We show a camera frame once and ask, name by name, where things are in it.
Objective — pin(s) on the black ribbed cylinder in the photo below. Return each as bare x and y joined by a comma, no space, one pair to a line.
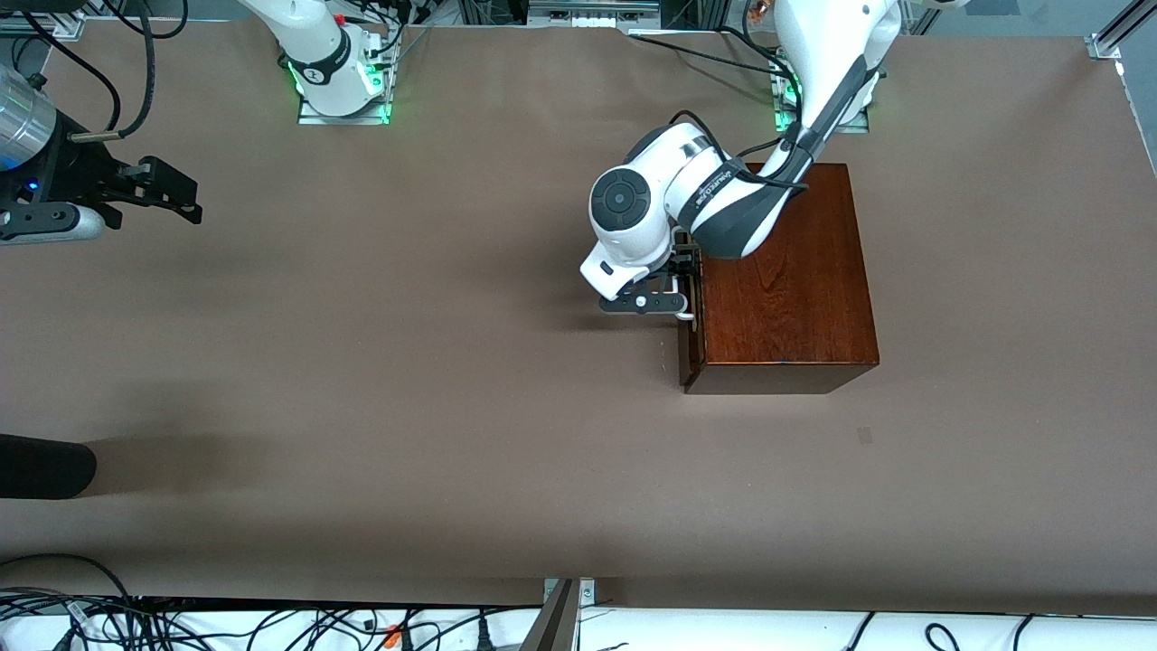
45,466

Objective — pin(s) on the wooden cabinet with open drawer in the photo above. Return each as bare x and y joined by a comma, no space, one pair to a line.
452,407

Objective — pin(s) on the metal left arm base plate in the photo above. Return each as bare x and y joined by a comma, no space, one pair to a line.
859,127

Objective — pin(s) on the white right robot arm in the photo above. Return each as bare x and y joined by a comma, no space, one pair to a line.
316,63

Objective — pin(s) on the dark brown wooden cabinet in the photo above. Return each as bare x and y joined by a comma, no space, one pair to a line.
795,307

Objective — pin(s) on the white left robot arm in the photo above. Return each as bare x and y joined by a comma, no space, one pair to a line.
633,208

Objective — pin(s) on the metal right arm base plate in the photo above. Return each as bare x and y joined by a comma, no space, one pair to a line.
343,119

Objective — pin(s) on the grey aluminium post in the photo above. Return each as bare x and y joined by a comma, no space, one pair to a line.
556,624

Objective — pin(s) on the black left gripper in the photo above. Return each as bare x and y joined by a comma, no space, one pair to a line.
684,259

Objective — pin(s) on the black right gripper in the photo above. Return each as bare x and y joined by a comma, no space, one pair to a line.
79,174

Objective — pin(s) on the white power strip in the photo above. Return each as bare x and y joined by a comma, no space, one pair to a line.
597,14

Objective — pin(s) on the aluminium frame profile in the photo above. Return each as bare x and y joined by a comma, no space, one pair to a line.
1116,36
45,23

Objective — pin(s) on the small metal corner bracket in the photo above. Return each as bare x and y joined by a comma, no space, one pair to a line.
587,592

